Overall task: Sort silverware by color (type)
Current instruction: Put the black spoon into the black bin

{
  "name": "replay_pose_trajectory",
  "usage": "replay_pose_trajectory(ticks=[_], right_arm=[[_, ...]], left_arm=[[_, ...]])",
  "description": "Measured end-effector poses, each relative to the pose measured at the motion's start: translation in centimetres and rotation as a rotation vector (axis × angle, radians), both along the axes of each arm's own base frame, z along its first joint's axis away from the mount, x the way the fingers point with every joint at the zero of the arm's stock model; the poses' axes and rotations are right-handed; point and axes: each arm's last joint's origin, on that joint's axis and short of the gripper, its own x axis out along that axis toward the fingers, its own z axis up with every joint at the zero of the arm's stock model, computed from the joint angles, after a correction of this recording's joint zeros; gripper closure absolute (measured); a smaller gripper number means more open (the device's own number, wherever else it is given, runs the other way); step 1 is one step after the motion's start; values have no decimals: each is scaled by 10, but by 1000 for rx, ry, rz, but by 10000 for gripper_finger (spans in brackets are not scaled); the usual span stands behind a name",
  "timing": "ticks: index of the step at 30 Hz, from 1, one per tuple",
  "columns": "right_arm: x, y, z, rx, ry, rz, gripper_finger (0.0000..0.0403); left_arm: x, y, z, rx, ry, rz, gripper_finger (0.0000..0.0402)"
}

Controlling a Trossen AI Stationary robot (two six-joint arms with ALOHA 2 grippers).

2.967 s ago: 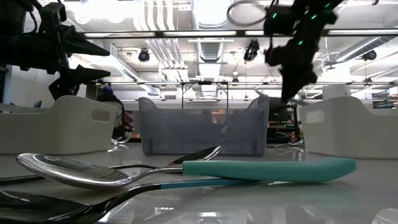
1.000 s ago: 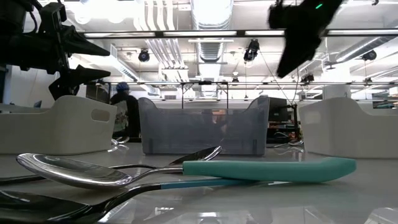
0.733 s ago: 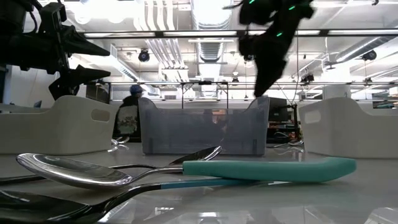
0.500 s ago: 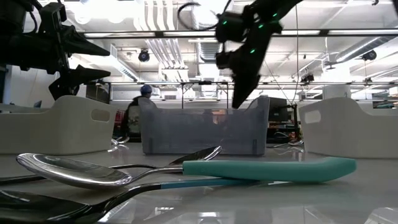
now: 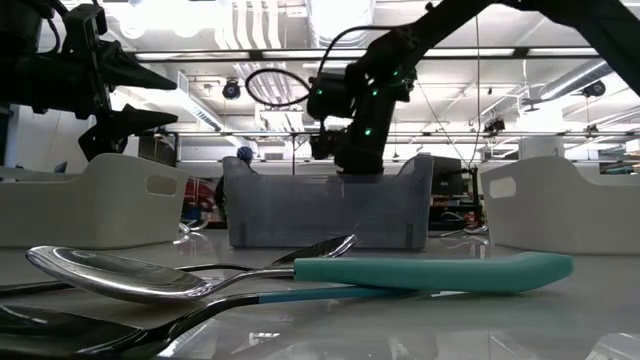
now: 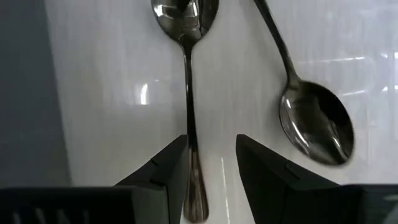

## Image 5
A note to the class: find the white plastic bin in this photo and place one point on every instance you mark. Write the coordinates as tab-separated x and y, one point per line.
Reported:
100	210
565	215

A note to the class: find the black wall screen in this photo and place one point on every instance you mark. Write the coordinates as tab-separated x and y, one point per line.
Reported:
157	150

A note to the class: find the grey plastic bin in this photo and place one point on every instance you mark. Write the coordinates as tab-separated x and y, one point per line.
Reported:
300	210

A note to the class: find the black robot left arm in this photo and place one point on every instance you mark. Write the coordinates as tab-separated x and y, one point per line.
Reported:
17	30

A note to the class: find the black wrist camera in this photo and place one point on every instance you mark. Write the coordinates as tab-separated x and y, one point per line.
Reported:
325	145
85	22

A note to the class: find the person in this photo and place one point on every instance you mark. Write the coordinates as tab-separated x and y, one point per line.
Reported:
244	153

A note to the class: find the black equipment rack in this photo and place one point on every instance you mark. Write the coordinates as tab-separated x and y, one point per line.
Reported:
452	190

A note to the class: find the black metal spoon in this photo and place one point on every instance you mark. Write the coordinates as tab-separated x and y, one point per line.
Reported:
320	248

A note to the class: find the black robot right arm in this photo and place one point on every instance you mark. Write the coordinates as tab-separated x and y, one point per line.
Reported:
575	20

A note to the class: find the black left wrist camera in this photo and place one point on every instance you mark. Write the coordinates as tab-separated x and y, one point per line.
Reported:
85	22

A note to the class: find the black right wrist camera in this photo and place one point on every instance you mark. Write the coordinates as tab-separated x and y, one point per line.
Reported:
325	145

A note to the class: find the red tool cabinet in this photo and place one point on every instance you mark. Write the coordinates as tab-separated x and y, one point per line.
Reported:
200	197

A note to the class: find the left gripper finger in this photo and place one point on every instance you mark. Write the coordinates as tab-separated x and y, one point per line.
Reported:
135	122
130	75

